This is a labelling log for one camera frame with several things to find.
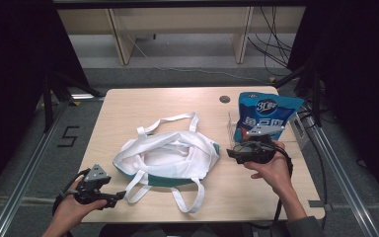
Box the light wooden background desk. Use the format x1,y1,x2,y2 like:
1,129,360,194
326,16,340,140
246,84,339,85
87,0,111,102
57,5,307,66

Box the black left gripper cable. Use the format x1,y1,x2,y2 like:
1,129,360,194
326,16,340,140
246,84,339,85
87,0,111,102
52,167,92,237

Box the white tote bag coloured shapes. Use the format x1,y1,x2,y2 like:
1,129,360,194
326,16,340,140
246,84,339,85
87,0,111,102
113,112,221,214

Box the small grey floor bracket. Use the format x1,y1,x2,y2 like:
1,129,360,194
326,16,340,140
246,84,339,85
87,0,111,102
308,199,333,212

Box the white floor cable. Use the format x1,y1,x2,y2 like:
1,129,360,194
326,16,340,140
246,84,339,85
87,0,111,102
124,31,270,84

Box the black tripod stand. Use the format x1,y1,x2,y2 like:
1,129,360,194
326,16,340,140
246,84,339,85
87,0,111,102
40,70,105,133
272,62,324,128

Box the person's left hand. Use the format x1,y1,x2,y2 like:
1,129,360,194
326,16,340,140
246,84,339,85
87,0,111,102
52,180,108,228

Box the black cable beside table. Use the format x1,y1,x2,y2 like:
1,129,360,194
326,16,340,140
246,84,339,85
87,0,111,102
304,129,329,237

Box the black curtain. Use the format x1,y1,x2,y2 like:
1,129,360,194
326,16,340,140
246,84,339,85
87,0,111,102
286,0,379,212
0,0,91,205

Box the bundle of black cables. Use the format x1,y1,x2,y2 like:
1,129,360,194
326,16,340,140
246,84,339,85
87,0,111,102
246,5,294,77

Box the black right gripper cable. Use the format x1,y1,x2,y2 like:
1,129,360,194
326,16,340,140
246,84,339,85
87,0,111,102
250,146,294,231

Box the person's right hand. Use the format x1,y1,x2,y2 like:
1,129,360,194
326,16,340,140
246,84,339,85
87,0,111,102
244,140,295,198

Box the person's dark lap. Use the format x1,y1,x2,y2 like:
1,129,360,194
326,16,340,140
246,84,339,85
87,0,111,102
98,222,255,237

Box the aluminium floor rail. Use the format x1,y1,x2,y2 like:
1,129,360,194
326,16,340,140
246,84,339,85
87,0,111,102
304,115,379,237
0,101,71,237

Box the clear plastic box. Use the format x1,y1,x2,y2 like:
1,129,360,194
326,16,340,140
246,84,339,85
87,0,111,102
226,110,302,156

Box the grey metal bracket with slot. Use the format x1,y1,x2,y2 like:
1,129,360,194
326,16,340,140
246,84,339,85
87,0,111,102
290,109,310,151

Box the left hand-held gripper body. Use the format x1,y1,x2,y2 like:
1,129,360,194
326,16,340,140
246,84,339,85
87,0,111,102
73,163,113,205

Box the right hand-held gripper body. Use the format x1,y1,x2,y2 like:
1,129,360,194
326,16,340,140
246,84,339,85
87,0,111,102
238,124,285,165

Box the blue snack packet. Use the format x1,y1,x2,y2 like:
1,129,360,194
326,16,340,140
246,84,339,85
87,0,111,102
234,91,305,143

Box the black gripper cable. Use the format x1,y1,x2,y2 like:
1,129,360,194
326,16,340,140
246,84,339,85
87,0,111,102
250,146,294,231
52,167,92,237

